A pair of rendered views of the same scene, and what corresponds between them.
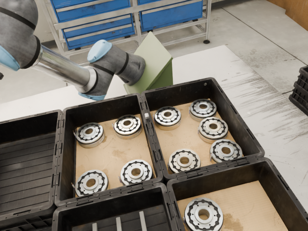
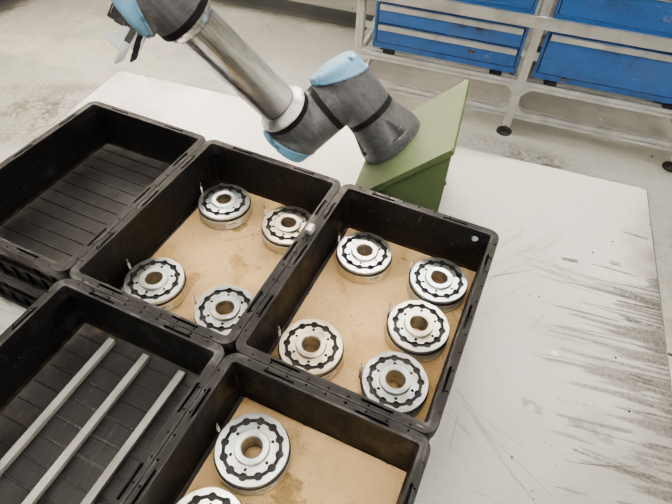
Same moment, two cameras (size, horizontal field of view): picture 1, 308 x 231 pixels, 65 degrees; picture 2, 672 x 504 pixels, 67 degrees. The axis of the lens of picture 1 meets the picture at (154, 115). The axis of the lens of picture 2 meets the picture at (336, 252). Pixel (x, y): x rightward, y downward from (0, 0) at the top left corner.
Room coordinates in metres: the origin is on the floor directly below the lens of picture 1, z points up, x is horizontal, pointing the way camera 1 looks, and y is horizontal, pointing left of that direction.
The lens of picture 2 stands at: (0.09, -0.30, 1.56)
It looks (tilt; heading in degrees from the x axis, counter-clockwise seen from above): 48 degrees down; 28
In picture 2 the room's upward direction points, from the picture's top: 3 degrees clockwise
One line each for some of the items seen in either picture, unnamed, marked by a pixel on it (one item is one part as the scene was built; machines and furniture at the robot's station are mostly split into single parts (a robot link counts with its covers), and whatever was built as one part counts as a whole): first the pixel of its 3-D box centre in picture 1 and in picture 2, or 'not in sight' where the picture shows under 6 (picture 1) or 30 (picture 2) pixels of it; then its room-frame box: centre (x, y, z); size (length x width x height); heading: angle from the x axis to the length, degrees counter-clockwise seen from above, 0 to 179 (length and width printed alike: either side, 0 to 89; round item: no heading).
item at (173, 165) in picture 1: (184, 161); (311, 346); (0.44, -0.08, 0.86); 0.10 x 0.10 x 0.01
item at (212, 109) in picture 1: (203, 107); (438, 279); (0.68, -0.19, 0.86); 0.10 x 0.10 x 0.01
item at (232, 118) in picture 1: (193, 130); (376, 307); (0.56, -0.13, 0.87); 0.40 x 0.30 x 0.11; 7
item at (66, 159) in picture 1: (109, 150); (222, 247); (0.53, 0.17, 0.87); 0.40 x 0.30 x 0.11; 7
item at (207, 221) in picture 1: (203, 214); (251, 447); (0.27, -0.10, 0.86); 0.05 x 0.05 x 0.01
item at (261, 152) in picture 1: (193, 120); (379, 288); (0.56, -0.13, 0.92); 0.40 x 0.30 x 0.02; 7
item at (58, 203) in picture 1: (106, 140); (218, 228); (0.53, 0.17, 0.92); 0.40 x 0.30 x 0.02; 7
